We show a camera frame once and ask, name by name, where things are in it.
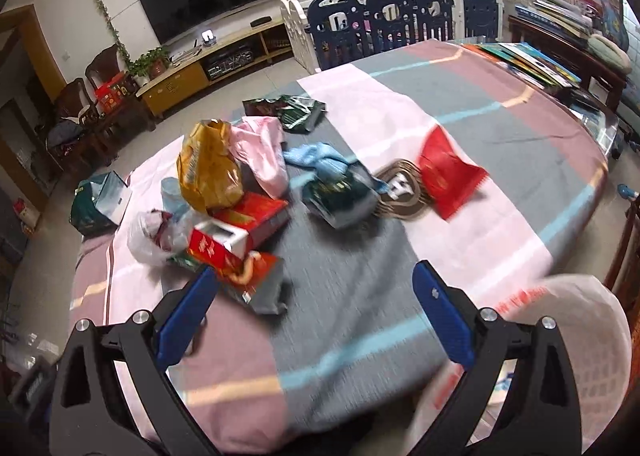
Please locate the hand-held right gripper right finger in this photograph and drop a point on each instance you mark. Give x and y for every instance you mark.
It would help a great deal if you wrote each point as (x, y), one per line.
(445, 316)

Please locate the yellow wooden television cabinet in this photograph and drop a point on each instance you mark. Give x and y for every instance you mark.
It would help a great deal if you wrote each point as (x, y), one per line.
(170, 86)

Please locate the dark green foil packet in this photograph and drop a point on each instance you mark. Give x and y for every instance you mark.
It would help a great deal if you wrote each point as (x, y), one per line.
(340, 201)

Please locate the trash bin with white bag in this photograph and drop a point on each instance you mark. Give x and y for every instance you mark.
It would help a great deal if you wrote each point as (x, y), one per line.
(585, 306)

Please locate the red gift box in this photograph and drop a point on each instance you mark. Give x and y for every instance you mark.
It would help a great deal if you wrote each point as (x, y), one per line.
(111, 93)

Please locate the small white device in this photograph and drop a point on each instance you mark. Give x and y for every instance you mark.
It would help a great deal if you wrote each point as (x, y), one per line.
(208, 38)

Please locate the white plastic bag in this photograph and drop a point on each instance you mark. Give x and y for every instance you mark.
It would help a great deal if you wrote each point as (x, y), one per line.
(145, 236)

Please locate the small blue toy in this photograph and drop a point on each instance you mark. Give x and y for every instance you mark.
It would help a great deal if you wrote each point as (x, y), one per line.
(629, 192)

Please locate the red white carton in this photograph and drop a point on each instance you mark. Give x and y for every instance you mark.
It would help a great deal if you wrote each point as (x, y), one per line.
(210, 246)

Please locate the clear plastic packet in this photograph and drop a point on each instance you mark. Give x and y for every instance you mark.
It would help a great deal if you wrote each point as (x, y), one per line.
(170, 193)

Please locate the blue white playpen fence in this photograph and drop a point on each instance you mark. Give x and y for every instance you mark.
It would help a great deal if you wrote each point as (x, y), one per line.
(340, 31)

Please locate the yellow plastic bag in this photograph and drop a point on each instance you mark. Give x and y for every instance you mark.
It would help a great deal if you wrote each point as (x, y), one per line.
(205, 171)

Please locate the brown round snack packet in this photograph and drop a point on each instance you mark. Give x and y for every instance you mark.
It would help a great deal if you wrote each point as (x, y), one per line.
(395, 186)

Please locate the stack of picture books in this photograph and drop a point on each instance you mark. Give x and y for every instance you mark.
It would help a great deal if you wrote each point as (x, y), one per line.
(530, 63)

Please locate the small black box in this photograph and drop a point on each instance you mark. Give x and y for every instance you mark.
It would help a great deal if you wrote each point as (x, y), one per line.
(260, 21)

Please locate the pink plastic bag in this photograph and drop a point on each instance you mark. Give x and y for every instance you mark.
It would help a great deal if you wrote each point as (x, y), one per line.
(265, 156)

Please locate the dark wooden armchair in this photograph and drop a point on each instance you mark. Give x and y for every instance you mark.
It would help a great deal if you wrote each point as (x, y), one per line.
(102, 63)
(75, 106)

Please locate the pile of books and papers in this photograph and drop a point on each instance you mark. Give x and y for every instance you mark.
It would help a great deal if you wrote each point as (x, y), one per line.
(555, 11)

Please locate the green snack packet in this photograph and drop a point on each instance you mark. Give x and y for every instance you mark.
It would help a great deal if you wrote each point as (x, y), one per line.
(295, 113)

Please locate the green ivy garland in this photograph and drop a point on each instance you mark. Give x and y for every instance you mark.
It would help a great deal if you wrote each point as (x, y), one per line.
(100, 1)

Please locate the pale green cushion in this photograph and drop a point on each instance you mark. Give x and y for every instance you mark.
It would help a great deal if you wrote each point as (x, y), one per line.
(607, 51)

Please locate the red snack packet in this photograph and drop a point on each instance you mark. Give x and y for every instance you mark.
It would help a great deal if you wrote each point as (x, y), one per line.
(445, 176)

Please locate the red sausage packet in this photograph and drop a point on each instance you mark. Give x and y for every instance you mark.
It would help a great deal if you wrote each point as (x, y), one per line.
(260, 271)

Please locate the dark green gift bag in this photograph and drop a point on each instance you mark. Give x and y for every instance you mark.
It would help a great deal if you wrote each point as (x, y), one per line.
(92, 206)

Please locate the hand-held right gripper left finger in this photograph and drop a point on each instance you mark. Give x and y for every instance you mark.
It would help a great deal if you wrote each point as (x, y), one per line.
(187, 316)

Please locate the light blue plastic bag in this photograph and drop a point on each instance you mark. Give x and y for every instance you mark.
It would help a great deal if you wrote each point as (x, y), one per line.
(325, 161)

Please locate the green potted plant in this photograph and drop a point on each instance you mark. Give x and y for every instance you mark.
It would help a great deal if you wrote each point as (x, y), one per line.
(150, 61)

